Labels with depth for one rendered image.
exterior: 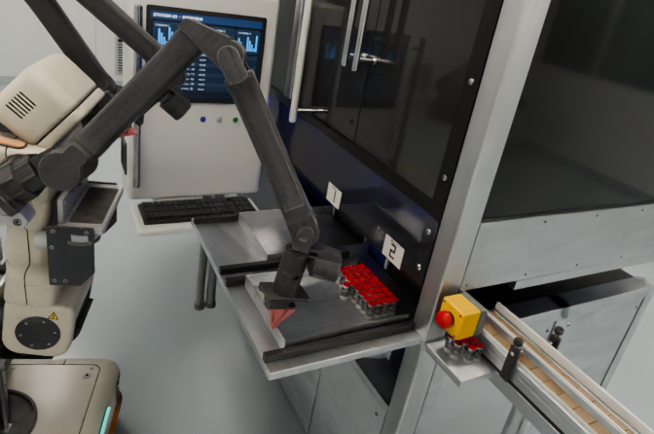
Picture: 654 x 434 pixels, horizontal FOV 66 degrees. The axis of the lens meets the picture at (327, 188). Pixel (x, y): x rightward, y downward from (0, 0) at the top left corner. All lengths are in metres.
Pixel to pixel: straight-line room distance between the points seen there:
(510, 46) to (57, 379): 1.71
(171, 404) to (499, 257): 1.47
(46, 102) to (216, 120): 0.80
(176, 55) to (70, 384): 1.30
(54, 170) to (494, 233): 0.94
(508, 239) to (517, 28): 0.51
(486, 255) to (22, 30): 5.70
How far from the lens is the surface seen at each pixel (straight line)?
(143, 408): 2.27
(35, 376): 2.05
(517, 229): 1.30
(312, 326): 1.26
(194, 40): 0.98
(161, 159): 1.89
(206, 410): 2.25
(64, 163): 1.06
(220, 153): 1.94
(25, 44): 6.40
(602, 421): 1.20
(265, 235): 1.60
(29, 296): 1.44
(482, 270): 1.29
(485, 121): 1.09
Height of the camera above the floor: 1.67
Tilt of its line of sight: 23 degrees down
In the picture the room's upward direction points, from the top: 10 degrees clockwise
